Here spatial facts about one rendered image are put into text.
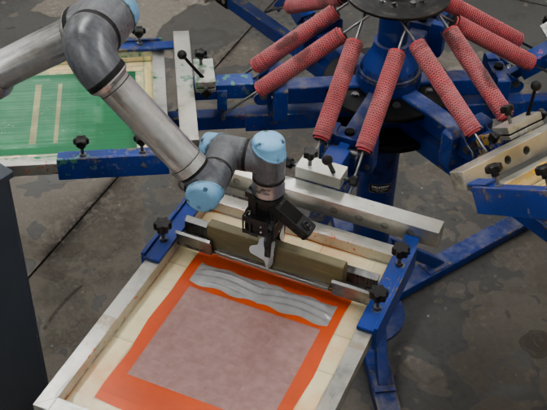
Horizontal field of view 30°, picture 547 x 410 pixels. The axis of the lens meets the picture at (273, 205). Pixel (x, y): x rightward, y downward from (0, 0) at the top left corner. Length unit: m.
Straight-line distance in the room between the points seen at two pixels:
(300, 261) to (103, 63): 0.69
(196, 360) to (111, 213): 1.91
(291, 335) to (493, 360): 1.43
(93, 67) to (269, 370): 0.77
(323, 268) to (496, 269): 1.68
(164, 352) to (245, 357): 0.18
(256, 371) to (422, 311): 1.57
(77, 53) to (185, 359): 0.72
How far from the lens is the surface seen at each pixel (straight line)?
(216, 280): 2.48
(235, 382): 2.27
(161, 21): 5.36
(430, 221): 2.56
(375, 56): 3.00
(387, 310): 2.37
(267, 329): 2.37
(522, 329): 3.80
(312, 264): 2.41
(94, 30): 2.10
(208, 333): 2.37
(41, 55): 2.29
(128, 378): 2.29
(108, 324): 2.36
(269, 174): 2.26
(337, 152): 2.74
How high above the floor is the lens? 2.71
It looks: 41 degrees down
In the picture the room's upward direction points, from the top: 1 degrees clockwise
